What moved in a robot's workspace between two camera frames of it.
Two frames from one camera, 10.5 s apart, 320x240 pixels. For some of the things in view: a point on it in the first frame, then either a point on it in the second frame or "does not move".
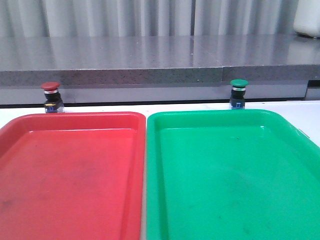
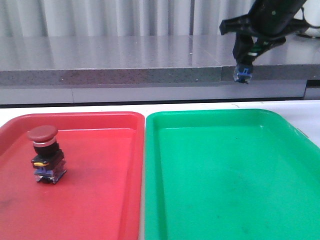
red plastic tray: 72,176 does not move
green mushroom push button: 238,92 to 243,72
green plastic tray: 230,174 does not move
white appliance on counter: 307,18 does not move
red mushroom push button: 53,103 to 49,160
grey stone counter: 158,69 does not move
